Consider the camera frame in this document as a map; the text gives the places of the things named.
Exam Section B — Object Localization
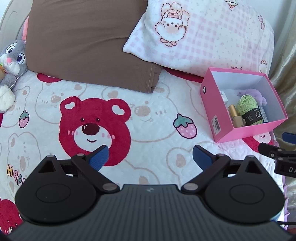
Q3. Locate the light blue small box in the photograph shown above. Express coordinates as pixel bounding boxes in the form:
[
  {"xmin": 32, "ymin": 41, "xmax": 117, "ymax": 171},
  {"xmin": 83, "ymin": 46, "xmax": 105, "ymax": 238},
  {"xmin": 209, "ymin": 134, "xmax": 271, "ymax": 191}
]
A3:
[{"xmin": 220, "ymin": 91, "xmax": 228, "ymax": 104}]

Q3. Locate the pink cardboard box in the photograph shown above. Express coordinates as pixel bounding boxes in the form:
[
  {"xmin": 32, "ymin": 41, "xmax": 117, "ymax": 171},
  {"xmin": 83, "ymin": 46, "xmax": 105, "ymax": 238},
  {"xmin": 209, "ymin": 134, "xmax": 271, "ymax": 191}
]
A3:
[{"xmin": 200, "ymin": 68, "xmax": 288, "ymax": 143}]

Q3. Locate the brown pillow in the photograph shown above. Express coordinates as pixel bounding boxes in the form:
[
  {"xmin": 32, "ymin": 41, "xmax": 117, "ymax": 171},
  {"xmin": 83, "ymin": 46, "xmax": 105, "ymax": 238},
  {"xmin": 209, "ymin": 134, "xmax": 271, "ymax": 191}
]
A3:
[{"xmin": 26, "ymin": 1, "xmax": 161, "ymax": 93}]

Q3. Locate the blue wet wipes pack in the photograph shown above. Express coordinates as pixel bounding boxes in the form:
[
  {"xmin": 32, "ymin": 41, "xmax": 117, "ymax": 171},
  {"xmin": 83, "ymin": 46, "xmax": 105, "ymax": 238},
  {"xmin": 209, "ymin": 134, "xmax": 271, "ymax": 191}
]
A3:
[{"xmin": 259, "ymin": 105, "xmax": 268, "ymax": 123}]

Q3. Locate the gold cap foundation bottle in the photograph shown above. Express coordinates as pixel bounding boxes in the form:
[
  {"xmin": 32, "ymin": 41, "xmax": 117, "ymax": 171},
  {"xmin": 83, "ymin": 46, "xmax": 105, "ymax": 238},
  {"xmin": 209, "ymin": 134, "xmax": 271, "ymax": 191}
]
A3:
[{"xmin": 228, "ymin": 104, "xmax": 245, "ymax": 128}]

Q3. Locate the gold satin curtain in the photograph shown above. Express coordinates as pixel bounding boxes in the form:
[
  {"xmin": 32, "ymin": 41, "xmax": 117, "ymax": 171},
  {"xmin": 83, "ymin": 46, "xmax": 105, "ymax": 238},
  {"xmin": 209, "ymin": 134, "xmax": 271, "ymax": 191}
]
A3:
[{"xmin": 271, "ymin": 1, "xmax": 295, "ymax": 149}]

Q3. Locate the bear print bed blanket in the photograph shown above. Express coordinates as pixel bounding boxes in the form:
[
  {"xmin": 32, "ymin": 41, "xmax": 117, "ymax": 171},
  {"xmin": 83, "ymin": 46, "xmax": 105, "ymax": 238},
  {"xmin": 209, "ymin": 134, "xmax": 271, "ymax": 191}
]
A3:
[{"xmin": 1, "ymin": 71, "xmax": 283, "ymax": 235}]

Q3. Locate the pink checked cartoon pillow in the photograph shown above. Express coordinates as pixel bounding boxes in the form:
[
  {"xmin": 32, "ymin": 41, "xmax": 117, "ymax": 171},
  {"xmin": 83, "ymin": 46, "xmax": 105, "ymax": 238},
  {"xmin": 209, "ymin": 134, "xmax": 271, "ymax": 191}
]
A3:
[{"xmin": 123, "ymin": 0, "xmax": 274, "ymax": 77}]

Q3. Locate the purple plush toy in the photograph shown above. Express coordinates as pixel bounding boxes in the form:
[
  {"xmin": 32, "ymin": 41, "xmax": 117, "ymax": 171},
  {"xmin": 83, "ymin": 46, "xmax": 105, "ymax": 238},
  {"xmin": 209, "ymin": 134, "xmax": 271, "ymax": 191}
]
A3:
[{"xmin": 246, "ymin": 88, "xmax": 267, "ymax": 106}]

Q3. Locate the grey rabbit plush toy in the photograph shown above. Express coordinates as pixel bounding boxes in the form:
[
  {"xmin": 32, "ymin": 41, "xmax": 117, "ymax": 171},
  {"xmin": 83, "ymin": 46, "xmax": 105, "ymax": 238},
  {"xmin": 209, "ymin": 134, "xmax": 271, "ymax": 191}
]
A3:
[{"xmin": 1, "ymin": 19, "xmax": 29, "ymax": 113}]

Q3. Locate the green yarn ball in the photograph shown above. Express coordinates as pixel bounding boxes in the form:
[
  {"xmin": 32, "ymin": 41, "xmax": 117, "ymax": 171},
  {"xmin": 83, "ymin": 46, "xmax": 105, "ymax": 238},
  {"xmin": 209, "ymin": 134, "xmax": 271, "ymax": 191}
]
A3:
[{"xmin": 236, "ymin": 94, "xmax": 263, "ymax": 126}]

